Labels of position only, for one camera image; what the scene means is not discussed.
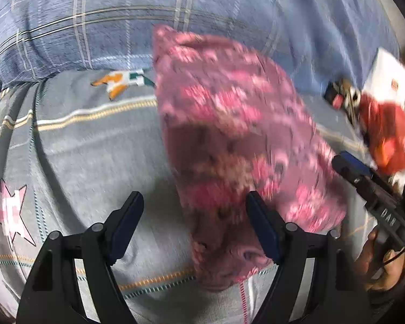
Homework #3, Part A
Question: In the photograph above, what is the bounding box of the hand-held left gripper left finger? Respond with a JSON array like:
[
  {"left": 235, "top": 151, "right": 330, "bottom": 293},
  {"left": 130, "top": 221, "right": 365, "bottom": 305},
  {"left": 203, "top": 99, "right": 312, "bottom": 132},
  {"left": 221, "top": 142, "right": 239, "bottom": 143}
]
[{"left": 16, "top": 191, "right": 145, "bottom": 324}]

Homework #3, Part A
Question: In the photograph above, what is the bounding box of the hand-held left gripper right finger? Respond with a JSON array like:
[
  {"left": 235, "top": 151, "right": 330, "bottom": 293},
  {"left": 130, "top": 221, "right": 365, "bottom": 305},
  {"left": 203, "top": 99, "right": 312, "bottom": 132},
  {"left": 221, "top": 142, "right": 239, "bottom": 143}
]
[{"left": 246, "top": 191, "right": 370, "bottom": 324}]

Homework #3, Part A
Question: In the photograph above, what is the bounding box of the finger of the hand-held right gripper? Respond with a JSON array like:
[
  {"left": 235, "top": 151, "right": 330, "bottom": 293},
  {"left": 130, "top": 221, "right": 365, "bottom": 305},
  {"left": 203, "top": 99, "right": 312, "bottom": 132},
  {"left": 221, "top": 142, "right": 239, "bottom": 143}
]
[{"left": 331, "top": 151, "right": 379, "bottom": 193}]

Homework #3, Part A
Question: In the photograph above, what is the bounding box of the pink floral garment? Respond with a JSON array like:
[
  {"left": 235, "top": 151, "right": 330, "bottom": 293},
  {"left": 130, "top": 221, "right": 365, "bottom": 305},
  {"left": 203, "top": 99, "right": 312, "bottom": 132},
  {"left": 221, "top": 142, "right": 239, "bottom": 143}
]
[{"left": 152, "top": 24, "right": 349, "bottom": 291}]

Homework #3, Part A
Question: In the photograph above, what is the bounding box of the person's right hand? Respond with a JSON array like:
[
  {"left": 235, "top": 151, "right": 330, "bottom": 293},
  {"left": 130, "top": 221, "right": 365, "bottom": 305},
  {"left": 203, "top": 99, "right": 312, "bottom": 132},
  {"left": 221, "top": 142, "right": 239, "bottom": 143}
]
[{"left": 354, "top": 228, "right": 405, "bottom": 291}]

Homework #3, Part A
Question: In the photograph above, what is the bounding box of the red plastic bag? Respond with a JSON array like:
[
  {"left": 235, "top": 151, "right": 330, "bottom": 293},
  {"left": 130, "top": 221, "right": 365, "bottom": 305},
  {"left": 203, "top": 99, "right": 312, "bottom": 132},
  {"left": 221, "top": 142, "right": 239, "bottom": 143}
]
[{"left": 356, "top": 93, "right": 405, "bottom": 175}]

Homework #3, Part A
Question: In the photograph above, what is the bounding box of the dark small object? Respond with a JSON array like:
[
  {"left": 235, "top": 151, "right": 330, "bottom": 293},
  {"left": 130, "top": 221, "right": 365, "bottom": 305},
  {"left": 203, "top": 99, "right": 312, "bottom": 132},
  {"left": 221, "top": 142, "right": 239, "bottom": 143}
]
[{"left": 323, "top": 78, "right": 362, "bottom": 126}]

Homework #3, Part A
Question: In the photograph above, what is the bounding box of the grey star-print bed sheet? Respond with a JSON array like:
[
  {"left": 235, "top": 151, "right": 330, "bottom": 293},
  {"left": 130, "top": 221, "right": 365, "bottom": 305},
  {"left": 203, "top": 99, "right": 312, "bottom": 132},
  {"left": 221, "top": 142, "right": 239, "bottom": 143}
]
[{"left": 0, "top": 69, "right": 382, "bottom": 324}]

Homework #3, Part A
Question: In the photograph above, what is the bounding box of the white box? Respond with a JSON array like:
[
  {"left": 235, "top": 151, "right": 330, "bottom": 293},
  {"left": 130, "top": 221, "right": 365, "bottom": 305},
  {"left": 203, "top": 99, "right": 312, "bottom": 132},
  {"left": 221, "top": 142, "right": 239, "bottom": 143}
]
[{"left": 361, "top": 47, "right": 405, "bottom": 106}]

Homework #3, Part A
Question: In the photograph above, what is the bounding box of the blue plaid quilt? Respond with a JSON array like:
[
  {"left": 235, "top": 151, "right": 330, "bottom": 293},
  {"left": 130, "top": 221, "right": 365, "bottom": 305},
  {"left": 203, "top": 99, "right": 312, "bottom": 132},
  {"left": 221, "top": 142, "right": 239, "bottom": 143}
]
[{"left": 0, "top": 0, "right": 400, "bottom": 100}]

